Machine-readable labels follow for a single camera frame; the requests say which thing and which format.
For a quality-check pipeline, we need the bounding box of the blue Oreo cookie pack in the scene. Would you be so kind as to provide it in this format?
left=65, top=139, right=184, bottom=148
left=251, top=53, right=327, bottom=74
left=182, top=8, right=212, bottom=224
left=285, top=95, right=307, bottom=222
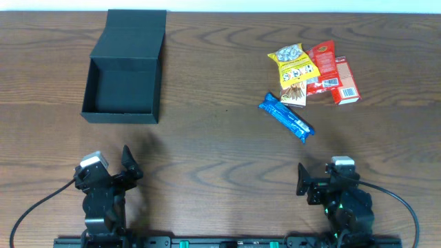
left=258, top=92, right=315, bottom=143

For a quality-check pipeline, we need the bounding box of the black gift box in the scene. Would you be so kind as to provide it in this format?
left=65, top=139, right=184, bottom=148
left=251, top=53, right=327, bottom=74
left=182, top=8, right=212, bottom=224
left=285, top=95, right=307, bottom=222
left=81, top=10, right=167, bottom=124

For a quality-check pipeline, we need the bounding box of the brown Pocky box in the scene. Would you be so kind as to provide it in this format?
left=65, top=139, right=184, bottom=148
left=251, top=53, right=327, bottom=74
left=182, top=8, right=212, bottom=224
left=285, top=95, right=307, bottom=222
left=280, top=82, right=307, bottom=107

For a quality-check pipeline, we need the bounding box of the red cardboard snack box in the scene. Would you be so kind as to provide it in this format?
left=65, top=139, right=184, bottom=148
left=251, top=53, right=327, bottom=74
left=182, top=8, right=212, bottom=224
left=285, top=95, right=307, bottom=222
left=331, top=56, right=361, bottom=105

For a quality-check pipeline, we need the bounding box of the yellow Hacks candy bag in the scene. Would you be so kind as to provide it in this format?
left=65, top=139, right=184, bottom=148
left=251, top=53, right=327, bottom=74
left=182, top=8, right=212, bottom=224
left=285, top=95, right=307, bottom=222
left=267, top=43, right=321, bottom=89

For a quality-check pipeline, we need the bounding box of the red snack bag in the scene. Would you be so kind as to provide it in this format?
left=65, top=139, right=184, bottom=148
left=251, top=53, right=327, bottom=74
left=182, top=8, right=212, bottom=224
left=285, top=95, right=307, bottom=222
left=306, top=40, right=342, bottom=96

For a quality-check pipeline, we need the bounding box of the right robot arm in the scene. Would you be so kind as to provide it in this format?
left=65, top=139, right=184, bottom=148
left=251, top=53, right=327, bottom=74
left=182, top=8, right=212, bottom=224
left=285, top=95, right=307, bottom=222
left=296, top=161, right=375, bottom=247

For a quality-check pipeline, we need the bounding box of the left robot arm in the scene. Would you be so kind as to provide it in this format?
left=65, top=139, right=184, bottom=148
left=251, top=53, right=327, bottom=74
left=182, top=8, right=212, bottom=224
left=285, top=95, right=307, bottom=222
left=73, top=145, right=143, bottom=247

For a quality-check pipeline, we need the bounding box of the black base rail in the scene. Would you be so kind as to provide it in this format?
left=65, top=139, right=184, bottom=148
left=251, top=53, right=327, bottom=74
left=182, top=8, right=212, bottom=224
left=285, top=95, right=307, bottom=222
left=53, top=236, right=402, bottom=248

